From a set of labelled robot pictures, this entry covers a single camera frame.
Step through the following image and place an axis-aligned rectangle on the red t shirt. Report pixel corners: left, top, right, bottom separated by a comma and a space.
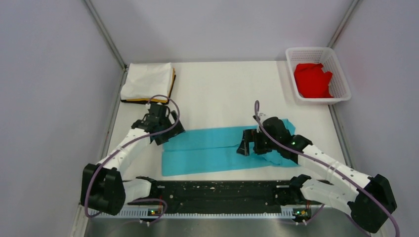
294, 63, 333, 98

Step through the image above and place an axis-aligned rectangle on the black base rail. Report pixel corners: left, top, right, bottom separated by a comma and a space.
127, 179, 324, 215

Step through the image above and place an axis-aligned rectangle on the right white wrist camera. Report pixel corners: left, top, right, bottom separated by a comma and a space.
253, 113, 270, 123

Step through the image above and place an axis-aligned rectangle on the folded white t shirt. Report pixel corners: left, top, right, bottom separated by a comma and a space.
121, 63, 175, 103

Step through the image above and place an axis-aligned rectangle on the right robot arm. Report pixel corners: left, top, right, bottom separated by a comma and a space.
237, 116, 397, 233

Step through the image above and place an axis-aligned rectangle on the teal t shirt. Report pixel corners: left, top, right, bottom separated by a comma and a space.
162, 126, 296, 176

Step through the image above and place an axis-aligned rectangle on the white plastic basket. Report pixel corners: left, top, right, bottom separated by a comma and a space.
286, 47, 351, 105

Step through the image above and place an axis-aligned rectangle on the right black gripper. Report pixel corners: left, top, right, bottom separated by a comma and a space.
237, 128, 280, 156

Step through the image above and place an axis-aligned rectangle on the white slotted cable duct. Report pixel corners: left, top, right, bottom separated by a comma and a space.
115, 206, 309, 220

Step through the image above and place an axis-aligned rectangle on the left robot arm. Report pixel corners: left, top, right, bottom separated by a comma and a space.
80, 104, 185, 217

